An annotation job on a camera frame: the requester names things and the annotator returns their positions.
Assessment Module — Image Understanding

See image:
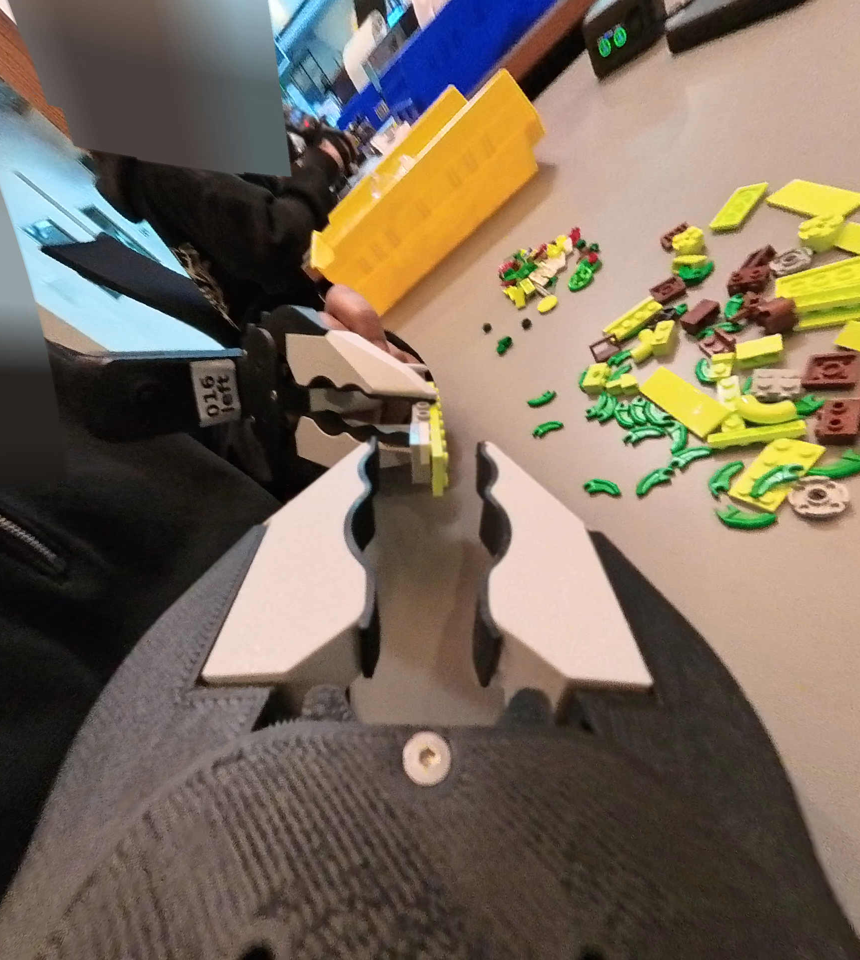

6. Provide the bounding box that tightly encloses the pile of mixed toy bricks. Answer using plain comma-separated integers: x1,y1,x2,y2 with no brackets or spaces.
580,178,860,534

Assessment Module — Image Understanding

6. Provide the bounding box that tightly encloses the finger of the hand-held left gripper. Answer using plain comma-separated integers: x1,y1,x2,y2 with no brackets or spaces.
283,328,440,403
295,416,412,472

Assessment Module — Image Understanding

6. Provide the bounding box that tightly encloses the blue plastic bin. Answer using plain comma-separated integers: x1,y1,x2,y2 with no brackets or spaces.
336,0,577,132

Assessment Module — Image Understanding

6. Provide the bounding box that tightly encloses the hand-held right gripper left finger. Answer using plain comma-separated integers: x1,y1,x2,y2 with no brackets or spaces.
199,437,383,691

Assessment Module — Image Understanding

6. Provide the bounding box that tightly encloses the yellow plastic bin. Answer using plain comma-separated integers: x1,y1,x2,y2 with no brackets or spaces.
310,69,545,316
373,84,470,162

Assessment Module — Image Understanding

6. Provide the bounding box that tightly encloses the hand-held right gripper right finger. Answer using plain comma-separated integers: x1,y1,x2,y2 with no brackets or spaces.
472,441,655,721

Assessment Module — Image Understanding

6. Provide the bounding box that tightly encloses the lime long studded plate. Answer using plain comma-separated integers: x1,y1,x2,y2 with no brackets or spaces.
428,382,453,498

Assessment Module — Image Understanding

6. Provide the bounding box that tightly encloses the black device green display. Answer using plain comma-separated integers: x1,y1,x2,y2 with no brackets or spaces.
582,0,667,78

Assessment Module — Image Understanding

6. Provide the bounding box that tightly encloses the person's left hand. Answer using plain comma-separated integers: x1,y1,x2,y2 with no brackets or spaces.
323,285,419,365

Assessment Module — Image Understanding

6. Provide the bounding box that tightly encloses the black flat bar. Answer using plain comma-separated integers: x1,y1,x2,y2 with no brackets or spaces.
666,0,813,54

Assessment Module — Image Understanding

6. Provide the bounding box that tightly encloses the heap of small brick parts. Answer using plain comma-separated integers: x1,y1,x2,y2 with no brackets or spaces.
497,225,603,312

